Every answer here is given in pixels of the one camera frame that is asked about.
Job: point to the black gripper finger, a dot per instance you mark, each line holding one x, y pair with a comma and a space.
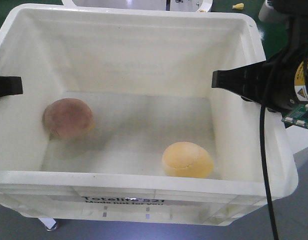
245, 81
10, 85

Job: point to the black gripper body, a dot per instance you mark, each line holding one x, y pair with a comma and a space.
283, 81

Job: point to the pink-brown bread bun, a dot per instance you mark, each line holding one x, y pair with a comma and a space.
68, 118

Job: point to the yellow bread bun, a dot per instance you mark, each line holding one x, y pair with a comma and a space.
187, 159

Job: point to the white plastic tote box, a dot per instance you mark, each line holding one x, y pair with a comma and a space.
146, 75

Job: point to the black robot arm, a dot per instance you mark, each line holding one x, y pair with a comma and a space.
296, 13

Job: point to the green circuit board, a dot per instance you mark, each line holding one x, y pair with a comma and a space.
298, 116

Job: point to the small yellow object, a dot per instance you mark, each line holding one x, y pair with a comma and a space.
238, 6

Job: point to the white conveyor support leg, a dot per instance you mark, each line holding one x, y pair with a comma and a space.
50, 224

